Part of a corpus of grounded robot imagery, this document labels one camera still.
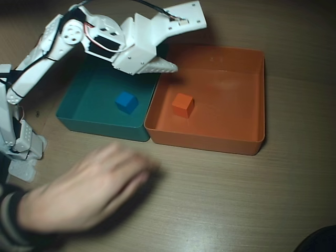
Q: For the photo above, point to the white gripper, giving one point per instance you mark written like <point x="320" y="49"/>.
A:
<point x="138" y="58"/>

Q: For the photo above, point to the orange cube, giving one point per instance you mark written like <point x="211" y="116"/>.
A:
<point x="181" y="103"/>

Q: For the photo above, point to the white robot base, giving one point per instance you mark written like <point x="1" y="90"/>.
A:
<point x="23" y="173"/>

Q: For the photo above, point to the striped sleeve forearm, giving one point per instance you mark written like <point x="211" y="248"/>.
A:
<point x="10" y="223"/>

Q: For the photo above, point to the blue cube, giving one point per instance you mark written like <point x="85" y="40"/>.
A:
<point x="126" y="102"/>

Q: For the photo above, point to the teal plastic box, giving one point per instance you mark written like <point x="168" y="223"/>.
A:
<point x="92" y="92"/>

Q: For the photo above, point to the orange plastic box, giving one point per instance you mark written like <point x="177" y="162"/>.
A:
<point x="223" y="118"/>

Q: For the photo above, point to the bare human hand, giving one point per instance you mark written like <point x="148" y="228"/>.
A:
<point x="86" y="191"/>

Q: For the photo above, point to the dark round object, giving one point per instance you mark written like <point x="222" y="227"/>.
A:
<point x="323" y="241"/>

